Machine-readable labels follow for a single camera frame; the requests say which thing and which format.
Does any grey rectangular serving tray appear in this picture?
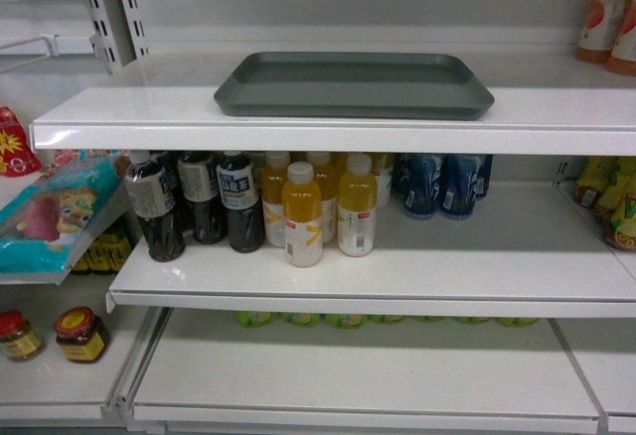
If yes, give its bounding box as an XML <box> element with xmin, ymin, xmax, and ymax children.
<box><xmin>215</xmin><ymin>52</ymin><xmax>495</xmax><ymax>121</ymax></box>

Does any yellow juice bottle front left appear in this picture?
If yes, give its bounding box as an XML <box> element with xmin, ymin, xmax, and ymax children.
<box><xmin>282</xmin><ymin>162</ymin><xmax>323</xmax><ymax>267</ymax></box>

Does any yellow juice bottle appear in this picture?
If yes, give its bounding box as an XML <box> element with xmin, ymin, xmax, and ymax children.
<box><xmin>337</xmin><ymin>153</ymin><xmax>378</xmax><ymax>257</ymax></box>
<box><xmin>261</xmin><ymin>151</ymin><xmax>290</xmax><ymax>247</ymax></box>
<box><xmin>282</xmin><ymin>162</ymin><xmax>323</xmax><ymax>267</ymax></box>

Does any yellow juice bottle front right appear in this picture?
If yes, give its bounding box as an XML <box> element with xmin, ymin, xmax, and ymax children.
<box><xmin>337</xmin><ymin>153</ymin><xmax>378</xmax><ymax>257</ymax></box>

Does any yellow juice bottle back left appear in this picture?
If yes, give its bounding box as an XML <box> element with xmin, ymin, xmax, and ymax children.
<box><xmin>261</xmin><ymin>151</ymin><xmax>290</xmax><ymax>247</ymax></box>

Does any dark tea bottle right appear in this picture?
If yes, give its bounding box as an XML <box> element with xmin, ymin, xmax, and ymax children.
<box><xmin>217</xmin><ymin>151</ymin><xmax>265</xmax><ymax>253</ymax></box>

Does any dark tea bottle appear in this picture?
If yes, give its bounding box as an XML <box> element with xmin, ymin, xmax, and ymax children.
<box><xmin>178</xmin><ymin>151</ymin><xmax>228</xmax><ymax>244</ymax></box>
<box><xmin>217</xmin><ymin>151</ymin><xmax>265</xmax><ymax>253</ymax></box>
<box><xmin>124</xmin><ymin>150</ymin><xmax>185</xmax><ymax>262</ymax></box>

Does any blue water bottle left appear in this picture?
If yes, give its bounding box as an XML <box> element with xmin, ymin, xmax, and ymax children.
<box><xmin>402</xmin><ymin>153</ymin><xmax>445</xmax><ymax>220</ymax></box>

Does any blue water bottle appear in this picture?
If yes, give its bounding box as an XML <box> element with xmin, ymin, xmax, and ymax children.
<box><xmin>440</xmin><ymin>154</ymin><xmax>482</xmax><ymax>219</ymax></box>
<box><xmin>402</xmin><ymin>153</ymin><xmax>445</xmax><ymax>220</ymax></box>

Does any dark tea bottle middle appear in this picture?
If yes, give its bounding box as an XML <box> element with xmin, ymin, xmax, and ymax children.
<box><xmin>178</xmin><ymin>151</ymin><xmax>228</xmax><ymax>244</ymax></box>

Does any blue water bottle right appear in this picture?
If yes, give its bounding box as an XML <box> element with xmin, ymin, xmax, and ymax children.
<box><xmin>440</xmin><ymin>154</ymin><xmax>482</xmax><ymax>219</ymax></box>

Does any dark tea bottle left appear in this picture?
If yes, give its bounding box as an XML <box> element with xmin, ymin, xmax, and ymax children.
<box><xmin>124</xmin><ymin>150</ymin><xmax>185</xmax><ymax>262</ymax></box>

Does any white lower shelf board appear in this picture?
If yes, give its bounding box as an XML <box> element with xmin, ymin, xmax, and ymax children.
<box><xmin>131</xmin><ymin>309</ymin><xmax>600</xmax><ymax>434</ymax></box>

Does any white shelf board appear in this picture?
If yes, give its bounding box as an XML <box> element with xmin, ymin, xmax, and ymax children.
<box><xmin>106</xmin><ymin>182</ymin><xmax>635</xmax><ymax>318</ymax></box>
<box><xmin>30</xmin><ymin>53</ymin><xmax>635</xmax><ymax>156</ymax></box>
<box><xmin>131</xmin><ymin>309</ymin><xmax>600</xmax><ymax>434</ymax></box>

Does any white middle shelf board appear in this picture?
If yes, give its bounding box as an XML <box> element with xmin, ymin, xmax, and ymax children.
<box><xmin>106</xmin><ymin>182</ymin><xmax>635</xmax><ymax>318</ymax></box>

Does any white upper shelf board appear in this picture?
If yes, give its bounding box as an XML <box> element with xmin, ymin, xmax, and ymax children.
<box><xmin>30</xmin><ymin>53</ymin><xmax>635</xmax><ymax>156</ymax></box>

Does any white slotted shelf upright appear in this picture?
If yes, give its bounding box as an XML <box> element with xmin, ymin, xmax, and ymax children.
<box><xmin>120</xmin><ymin>0</ymin><xmax>148</xmax><ymax>59</ymax></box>

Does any teal snack bag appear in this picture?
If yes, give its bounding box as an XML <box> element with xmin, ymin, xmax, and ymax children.
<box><xmin>1</xmin><ymin>155</ymin><xmax>130</xmax><ymax>275</ymax></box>

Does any red lid jar right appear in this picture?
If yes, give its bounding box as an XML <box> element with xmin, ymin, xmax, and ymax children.
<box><xmin>54</xmin><ymin>306</ymin><xmax>110</xmax><ymax>363</ymax></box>

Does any red lid jar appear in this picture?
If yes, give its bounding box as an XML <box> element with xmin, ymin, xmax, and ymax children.
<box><xmin>54</xmin><ymin>306</ymin><xmax>110</xmax><ymax>363</ymax></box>
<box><xmin>1</xmin><ymin>310</ymin><xmax>45</xmax><ymax>362</ymax></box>

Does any red snack pouch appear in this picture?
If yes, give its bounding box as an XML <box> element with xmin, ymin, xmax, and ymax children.
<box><xmin>1</xmin><ymin>107</ymin><xmax>42</xmax><ymax>178</ymax></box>

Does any yellow lemon tea bottle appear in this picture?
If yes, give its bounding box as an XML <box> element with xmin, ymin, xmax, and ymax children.
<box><xmin>603</xmin><ymin>174</ymin><xmax>635</xmax><ymax>251</ymax></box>

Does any red lid jar left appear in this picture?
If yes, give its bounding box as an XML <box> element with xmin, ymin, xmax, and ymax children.
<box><xmin>1</xmin><ymin>310</ymin><xmax>45</xmax><ymax>362</ymax></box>

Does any orange juice bottle edge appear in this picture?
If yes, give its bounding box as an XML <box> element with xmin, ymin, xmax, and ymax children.
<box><xmin>606</xmin><ymin>0</ymin><xmax>635</xmax><ymax>76</ymax></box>

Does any orange juice bottle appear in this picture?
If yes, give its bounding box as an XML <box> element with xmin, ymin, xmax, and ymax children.
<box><xmin>574</xmin><ymin>0</ymin><xmax>629</xmax><ymax>64</ymax></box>

